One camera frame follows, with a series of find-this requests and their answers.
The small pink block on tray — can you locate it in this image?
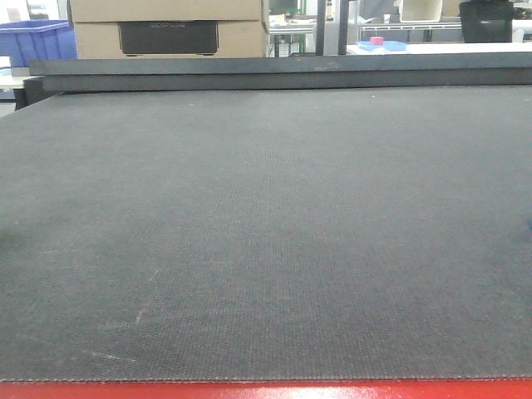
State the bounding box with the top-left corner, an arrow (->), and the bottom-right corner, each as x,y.
370,36 -> 384,46

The red conveyor front edge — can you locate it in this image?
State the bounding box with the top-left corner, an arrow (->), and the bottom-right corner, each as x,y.
1,378 -> 531,398

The blue plastic crate far left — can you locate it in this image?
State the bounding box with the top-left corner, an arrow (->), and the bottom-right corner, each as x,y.
1,20 -> 77,67

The black conveyor back rail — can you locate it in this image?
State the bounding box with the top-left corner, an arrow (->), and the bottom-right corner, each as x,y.
29,52 -> 531,93

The black office chair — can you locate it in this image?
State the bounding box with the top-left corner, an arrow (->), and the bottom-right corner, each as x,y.
459,1 -> 514,43

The black vertical post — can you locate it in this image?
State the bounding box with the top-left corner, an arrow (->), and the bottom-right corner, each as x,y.
337,0 -> 350,56

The white background table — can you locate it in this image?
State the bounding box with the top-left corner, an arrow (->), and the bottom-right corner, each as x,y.
347,42 -> 531,55

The dark conveyor belt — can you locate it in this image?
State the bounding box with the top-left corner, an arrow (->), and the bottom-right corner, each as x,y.
1,86 -> 531,382

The cardboard box with black print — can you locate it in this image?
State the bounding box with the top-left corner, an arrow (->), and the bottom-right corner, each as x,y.
68,0 -> 268,59

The cream plastic bin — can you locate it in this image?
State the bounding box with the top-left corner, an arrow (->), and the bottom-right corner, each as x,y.
399,0 -> 442,23

